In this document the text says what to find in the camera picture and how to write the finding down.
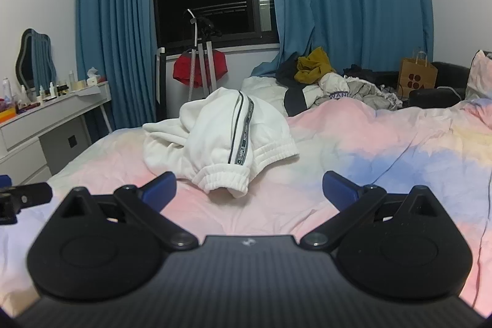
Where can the dark navy garment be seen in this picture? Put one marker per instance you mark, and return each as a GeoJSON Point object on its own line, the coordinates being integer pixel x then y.
{"type": "Point", "coordinates": [294, 101]}

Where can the black sofa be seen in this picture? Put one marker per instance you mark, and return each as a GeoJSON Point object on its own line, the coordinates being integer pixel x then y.
{"type": "Point", "coordinates": [446, 74]}

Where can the orange box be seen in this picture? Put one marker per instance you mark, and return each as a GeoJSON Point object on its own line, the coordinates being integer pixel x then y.
{"type": "Point", "coordinates": [7, 116]}

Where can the brown paper bag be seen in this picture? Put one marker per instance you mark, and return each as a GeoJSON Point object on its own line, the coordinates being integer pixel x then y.
{"type": "Point", "coordinates": [417, 76]}

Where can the pile of clothes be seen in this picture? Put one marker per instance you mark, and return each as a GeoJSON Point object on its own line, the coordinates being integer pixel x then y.
{"type": "Point", "coordinates": [346, 89]}

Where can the pastel pillow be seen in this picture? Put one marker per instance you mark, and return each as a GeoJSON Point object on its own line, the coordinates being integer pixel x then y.
{"type": "Point", "coordinates": [480, 78]}

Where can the white tissue box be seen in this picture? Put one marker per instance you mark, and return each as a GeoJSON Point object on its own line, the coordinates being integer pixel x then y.
{"type": "Point", "coordinates": [93, 79]}

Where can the white dressing table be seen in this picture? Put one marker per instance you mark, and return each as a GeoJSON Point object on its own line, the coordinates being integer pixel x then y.
{"type": "Point", "coordinates": [38, 120]}

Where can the row of cosmetic bottles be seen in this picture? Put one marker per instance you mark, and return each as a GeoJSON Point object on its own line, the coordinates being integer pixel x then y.
{"type": "Point", "coordinates": [41, 94]}

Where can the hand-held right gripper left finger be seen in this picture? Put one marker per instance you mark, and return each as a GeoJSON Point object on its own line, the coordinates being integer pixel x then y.
{"type": "Point", "coordinates": [163, 185]}

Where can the garment steamer stand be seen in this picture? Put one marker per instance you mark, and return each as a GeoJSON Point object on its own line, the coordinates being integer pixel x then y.
{"type": "Point", "coordinates": [202, 66]}

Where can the wavy black framed mirror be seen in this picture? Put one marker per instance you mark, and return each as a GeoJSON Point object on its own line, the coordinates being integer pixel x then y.
{"type": "Point", "coordinates": [32, 55]}

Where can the white pants with striped tape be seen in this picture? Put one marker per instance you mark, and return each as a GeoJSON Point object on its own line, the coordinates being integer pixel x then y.
{"type": "Point", "coordinates": [215, 136]}

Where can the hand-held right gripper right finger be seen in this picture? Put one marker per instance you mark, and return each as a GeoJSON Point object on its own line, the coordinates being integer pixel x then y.
{"type": "Point", "coordinates": [338, 187]}

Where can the mustard yellow garment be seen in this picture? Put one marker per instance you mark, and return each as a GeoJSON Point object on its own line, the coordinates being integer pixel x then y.
{"type": "Point", "coordinates": [311, 66]}

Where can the red cloth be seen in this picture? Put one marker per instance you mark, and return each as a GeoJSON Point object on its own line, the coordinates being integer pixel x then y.
{"type": "Point", "coordinates": [184, 72]}

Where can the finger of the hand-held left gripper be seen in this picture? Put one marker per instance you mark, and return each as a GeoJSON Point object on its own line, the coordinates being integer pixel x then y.
{"type": "Point", "coordinates": [34, 193]}

